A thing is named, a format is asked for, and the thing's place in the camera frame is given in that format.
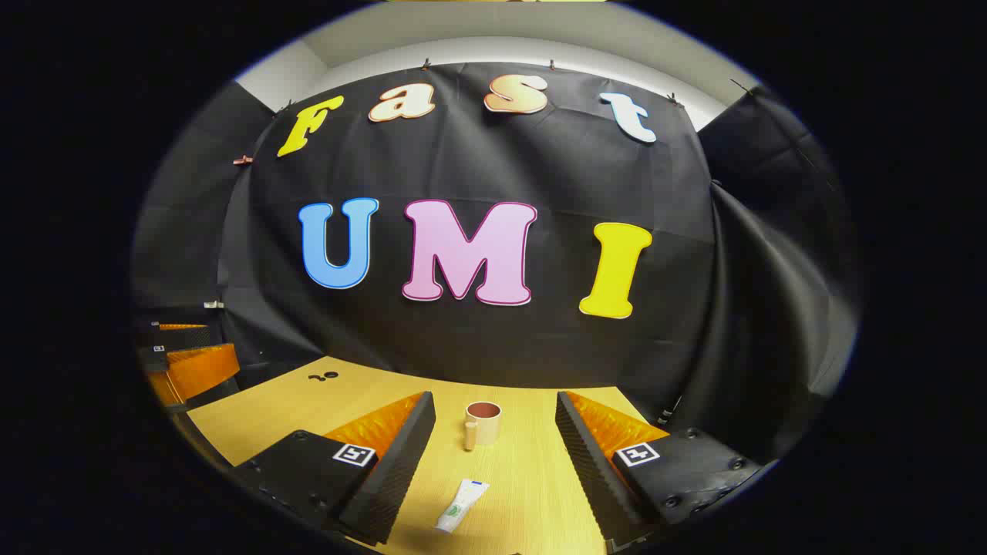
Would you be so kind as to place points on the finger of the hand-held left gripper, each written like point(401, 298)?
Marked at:
point(200, 370)
point(185, 337)

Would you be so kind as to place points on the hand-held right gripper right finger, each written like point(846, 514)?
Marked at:
point(594, 470)

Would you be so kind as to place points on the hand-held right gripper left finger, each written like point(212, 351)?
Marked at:
point(385, 478)

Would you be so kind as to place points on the white toothpaste tube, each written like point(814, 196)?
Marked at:
point(461, 505)

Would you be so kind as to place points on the beige cup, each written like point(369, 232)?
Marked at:
point(490, 432)

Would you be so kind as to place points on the wooden desktop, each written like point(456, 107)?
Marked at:
point(524, 478)

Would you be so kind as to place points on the black backdrop cloth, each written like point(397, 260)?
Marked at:
point(478, 347)

